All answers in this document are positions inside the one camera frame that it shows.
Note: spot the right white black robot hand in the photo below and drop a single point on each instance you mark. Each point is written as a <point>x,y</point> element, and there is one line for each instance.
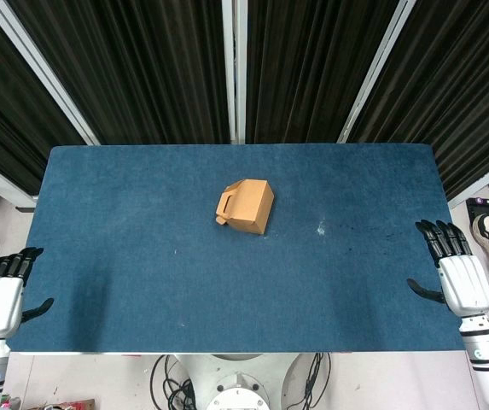
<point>461,277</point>

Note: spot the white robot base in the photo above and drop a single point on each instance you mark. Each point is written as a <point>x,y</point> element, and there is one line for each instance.
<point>237,380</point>

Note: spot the small brown cardboard box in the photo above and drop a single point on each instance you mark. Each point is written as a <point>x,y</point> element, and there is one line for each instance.
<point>246,207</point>

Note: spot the blue felt table mat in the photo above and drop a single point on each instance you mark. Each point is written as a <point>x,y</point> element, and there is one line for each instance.
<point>235,265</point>

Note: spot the black corrugated curtain panel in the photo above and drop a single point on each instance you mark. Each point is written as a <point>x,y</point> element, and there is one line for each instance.
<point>116,72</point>

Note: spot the white metal frame post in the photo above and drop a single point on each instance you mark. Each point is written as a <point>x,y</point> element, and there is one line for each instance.
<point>234,70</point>

